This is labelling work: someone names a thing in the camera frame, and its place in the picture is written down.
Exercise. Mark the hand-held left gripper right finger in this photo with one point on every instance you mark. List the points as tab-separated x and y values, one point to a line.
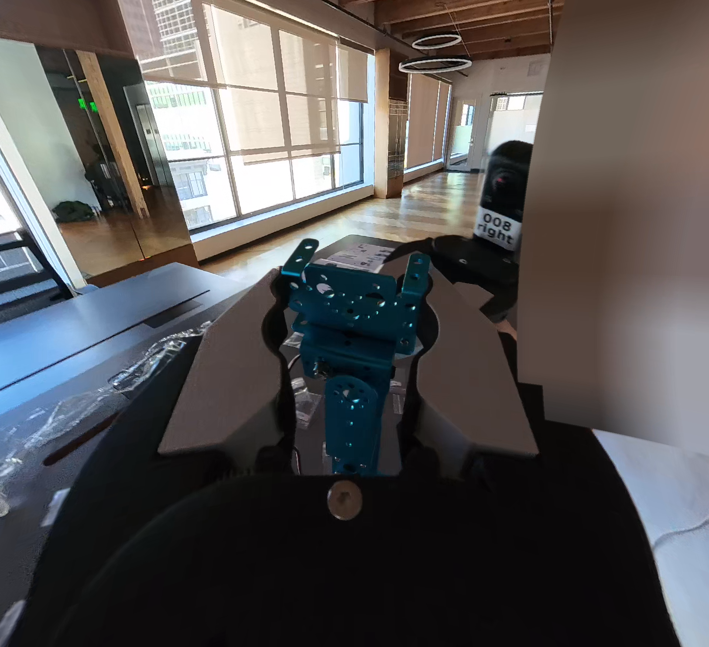
476	381

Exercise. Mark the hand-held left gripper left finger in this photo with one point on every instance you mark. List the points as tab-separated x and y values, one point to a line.
221	381

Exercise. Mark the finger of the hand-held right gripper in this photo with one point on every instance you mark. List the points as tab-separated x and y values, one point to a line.
473	295
393	269

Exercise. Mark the blue toy robot arm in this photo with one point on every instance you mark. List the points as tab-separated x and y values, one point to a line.
354	351

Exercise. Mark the grey desk with slot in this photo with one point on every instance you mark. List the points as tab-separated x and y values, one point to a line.
83	326

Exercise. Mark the dark grey desk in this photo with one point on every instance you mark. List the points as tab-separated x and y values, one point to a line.
22	558

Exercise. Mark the printed instruction sheet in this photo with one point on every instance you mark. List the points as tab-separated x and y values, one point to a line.
354	258

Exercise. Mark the small clear parts bag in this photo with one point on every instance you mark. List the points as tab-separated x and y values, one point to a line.
55	508
306	406
397	398

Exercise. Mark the crumpled clear plastic wrap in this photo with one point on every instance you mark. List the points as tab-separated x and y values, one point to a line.
138	364

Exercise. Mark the white door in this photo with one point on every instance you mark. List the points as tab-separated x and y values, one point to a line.
464	132

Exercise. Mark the smooth wooden pillar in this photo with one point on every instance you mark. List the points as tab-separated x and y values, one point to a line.
387	132

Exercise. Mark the frosted glass partition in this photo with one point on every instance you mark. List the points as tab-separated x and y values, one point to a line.
512	121

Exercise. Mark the large grid window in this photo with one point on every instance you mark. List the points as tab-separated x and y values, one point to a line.
260	182

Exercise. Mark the narrow beige roller blind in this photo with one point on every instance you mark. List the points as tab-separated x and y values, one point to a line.
353	74

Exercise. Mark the person's white shirt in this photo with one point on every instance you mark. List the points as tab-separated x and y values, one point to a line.
664	492

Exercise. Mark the dark green bag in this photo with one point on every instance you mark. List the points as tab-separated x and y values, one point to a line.
72	212

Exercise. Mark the dark elevator door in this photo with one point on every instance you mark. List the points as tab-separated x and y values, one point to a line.
149	143

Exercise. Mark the rough wooden column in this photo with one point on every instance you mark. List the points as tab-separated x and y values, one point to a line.
111	132

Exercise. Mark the green exit sign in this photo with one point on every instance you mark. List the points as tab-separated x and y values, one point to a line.
83	103

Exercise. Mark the large window with white frame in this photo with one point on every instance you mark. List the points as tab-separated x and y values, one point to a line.
8	215

